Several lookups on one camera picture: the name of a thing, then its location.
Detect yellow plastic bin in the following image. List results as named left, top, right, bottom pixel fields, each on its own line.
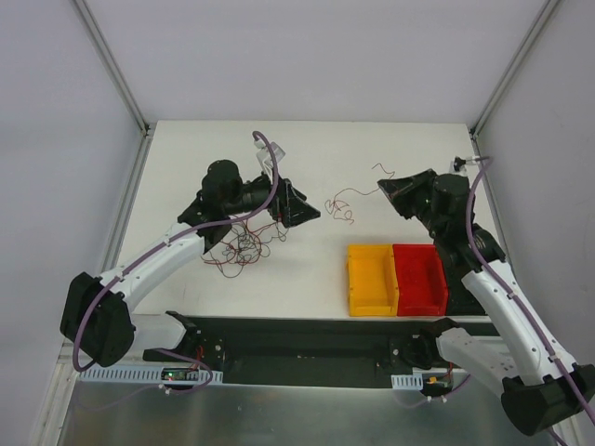
left=347, top=244, right=399, bottom=317

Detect black plastic bin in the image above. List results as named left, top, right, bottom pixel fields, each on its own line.
left=443, top=267, right=486, bottom=316

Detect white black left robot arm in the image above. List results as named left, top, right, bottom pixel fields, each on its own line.
left=59, top=160, right=321, bottom=367

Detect aluminium frame post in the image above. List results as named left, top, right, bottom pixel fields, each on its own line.
left=469, top=0, right=563, bottom=141
left=70, top=0, right=151, bottom=137

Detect right aluminium frame post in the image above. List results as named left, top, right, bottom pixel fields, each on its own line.
left=469, top=0, right=563, bottom=141

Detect metal front panel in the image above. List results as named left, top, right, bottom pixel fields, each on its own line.
left=58, top=381, right=554, bottom=445

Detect red wire bundle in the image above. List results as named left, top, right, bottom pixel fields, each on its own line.
left=200, top=217, right=289, bottom=281

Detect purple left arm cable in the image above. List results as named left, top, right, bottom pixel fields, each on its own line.
left=72, top=130, right=283, bottom=372

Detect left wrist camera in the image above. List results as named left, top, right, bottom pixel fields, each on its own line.
left=255, top=140, right=285, bottom=171

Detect right white cable duct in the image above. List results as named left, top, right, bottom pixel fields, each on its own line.
left=390, top=373, right=424, bottom=391

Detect dark red thin wire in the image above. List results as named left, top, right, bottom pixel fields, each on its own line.
left=324, top=161, right=396, bottom=224

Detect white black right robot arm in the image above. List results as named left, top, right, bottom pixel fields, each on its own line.
left=377, top=169, right=594, bottom=436

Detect left white cable duct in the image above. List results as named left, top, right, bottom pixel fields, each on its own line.
left=79, top=365, right=223, bottom=386

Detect red plastic bin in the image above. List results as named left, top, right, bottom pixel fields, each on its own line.
left=392, top=243, right=449, bottom=317

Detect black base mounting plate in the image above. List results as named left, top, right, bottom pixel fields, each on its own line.
left=141, top=315, right=478, bottom=387

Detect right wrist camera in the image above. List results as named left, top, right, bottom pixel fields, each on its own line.
left=449, top=157, right=467, bottom=176

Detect left aluminium frame post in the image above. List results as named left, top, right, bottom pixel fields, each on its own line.
left=70, top=0, right=151, bottom=137

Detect white cable duct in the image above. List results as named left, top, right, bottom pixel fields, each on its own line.
left=390, top=373, right=424, bottom=391
left=79, top=365, right=223, bottom=386

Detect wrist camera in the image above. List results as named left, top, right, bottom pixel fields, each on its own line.
left=449, top=157, right=467, bottom=176
left=255, top=140, right=285, bottom=171

